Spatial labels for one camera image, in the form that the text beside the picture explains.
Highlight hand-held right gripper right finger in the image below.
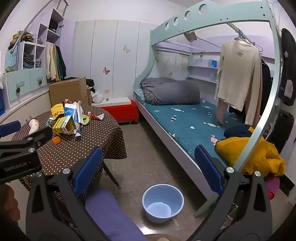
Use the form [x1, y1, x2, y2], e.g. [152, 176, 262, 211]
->
[187, 145, 273, 241]

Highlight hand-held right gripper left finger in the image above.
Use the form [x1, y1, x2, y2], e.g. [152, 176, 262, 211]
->
[25, 147, 111, 241]

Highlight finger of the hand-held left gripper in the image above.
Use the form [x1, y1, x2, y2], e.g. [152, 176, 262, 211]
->
[0, 127, 53, 153]
[0, 120, 22, 138]

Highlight beige sock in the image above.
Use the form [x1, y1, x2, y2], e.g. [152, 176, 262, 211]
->
[28, 119, 39, 135]

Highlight blue plastic basin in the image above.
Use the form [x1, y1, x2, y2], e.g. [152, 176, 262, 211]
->
[142, 184, 185, 223]

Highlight person's left hand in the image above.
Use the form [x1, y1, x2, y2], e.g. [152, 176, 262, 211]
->
[0, 184, 19, 222]

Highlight wooden table leg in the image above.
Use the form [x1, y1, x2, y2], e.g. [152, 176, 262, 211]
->
[102, 160, 122, 189]

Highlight brown polka dot tablecloth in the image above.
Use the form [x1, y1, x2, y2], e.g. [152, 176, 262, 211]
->
[10, 105, 127, 209]

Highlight yellow open box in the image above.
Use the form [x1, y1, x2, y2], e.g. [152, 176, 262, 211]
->
[53, 115, 75, 135]

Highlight beige curved cabinet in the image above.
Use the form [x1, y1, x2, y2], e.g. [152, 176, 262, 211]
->
[0, 87, 52, 127]

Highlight yellow paper bag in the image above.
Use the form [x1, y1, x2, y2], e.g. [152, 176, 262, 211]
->
[50, 103, 65, 120]

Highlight blue white carton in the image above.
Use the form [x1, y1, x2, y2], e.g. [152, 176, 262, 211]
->
[63, 102, 82, 123]

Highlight dark blue clothing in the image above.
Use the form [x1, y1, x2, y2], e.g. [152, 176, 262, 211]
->
[224, 125, 252, 139]

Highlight teal printed bed sheet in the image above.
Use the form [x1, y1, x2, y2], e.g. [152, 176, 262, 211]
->
[135, 89, 255, 167]

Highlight yellow jacket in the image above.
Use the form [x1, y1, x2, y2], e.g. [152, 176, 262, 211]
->
[216, 137, 286, 178]

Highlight light green drawer front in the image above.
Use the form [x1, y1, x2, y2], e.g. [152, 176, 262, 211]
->
[6, 70, 31, 102]
[30, 67, 48, 91]

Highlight purple cloth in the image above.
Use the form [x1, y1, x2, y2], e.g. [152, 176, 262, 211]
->
[85, 189, 148, 241]

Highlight large cardboard box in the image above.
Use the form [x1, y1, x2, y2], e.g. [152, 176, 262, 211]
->
[49, 77, 89, 109]

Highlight pink hanging garment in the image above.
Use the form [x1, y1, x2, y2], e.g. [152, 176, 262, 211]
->
[217, 97, 232, 125]

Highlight red storage bench white top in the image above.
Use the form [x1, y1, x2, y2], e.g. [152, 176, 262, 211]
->
[92, 97, 139, 124]

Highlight magenta cloth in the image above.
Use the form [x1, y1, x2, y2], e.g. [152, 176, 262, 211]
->
[264, 176, 280, 200]

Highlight folded jeans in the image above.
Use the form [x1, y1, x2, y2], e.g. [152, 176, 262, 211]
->
[23, 52, 36, 69]

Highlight white plastic bag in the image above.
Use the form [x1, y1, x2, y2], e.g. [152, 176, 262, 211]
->
[91, 90, 104, 104]

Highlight cream hanging jacket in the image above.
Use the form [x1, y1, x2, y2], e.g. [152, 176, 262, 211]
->
[45, 42, 57, 82]

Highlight black clothes pile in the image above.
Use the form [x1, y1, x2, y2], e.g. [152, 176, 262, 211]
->
[85, 79, 96, 92]

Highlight green hanging clothes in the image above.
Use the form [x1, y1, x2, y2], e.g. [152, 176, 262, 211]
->
[55, 44, 67, 80]

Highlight grey duvet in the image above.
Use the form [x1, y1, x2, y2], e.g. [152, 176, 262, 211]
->
[140, 77, 200, 106]

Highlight black bag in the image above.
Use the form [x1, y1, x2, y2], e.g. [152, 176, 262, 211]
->
[270, 111, 295, 154]

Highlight grey plaid pillow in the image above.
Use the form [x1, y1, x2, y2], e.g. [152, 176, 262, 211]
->
[144, 89, 160, 104]

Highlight olive clothes pile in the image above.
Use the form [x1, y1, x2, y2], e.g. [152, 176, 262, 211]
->
[8, 30, 34, 50]

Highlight lilac bed shelf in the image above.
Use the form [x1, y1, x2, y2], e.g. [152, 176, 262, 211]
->
[187, 52, 219, 84]

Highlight cream hanging sweater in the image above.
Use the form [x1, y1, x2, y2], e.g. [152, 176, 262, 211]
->
[215, 38, 263, 127]

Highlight lilac shelving unit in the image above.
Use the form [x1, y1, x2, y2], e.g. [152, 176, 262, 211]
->
[5, 8, 67, 109]

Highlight white wardrobe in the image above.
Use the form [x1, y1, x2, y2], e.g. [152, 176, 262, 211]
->
[74, 20, 158, 105]

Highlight black coat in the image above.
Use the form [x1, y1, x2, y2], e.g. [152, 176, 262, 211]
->
[277, 28, 296, 106]

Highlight chrome curved rail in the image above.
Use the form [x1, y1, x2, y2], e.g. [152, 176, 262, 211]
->
[11, 0, 70, 54]

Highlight metal clothes rail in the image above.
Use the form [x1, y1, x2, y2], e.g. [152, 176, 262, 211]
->
[225, 22, 264, 50]

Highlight light green bunk bed frame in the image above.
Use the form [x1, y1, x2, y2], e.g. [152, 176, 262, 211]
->
[133, 0, 281, 218]

